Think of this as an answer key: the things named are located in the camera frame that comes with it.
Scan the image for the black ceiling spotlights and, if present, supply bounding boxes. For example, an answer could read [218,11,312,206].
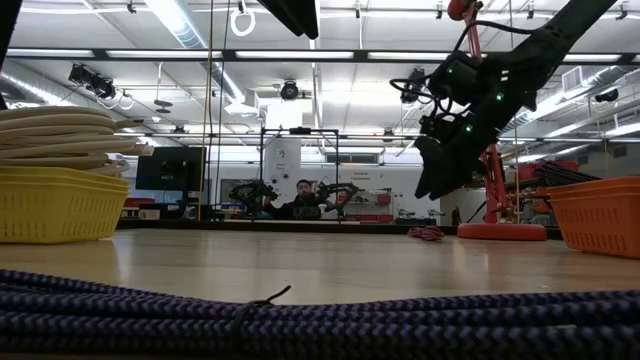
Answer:
[67,63,118,101]

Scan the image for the person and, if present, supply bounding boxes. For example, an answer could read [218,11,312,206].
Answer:
[263,178,347,221]

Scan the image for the black ceiling dome camera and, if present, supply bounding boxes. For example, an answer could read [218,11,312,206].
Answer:
[279,79,301,102]

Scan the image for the black monitor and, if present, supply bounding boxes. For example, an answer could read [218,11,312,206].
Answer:
[135,145,208,193]

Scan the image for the red desk lamp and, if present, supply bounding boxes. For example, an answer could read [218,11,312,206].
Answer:
[446,0,549,243]

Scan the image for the yellow hanging cord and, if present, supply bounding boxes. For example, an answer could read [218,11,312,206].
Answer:
[199,0,215,221]

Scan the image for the yellow plastic basket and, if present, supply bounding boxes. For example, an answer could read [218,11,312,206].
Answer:
[0,165,132,245]

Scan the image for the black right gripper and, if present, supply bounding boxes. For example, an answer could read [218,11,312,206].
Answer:
[413,48,539,201]

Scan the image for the ceiling light strip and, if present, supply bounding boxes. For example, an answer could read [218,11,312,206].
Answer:
[4,47,640,64]

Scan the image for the silver ceiling duct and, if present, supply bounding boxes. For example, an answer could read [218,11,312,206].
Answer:
[144,0,261,119]

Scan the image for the red storage cabinet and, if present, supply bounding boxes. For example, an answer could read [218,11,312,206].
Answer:
[344,192,395,224]

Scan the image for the white hanging ring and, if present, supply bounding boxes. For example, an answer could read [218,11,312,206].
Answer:
[229,6,257,38]

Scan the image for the orange plastic basket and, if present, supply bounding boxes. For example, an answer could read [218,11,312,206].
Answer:
[546,175,640,260]

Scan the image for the red box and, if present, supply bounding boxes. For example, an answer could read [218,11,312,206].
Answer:
[517,159,581,182]

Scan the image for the maroon braided USB cable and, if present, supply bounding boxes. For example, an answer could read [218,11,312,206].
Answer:
[406,225,446,243]

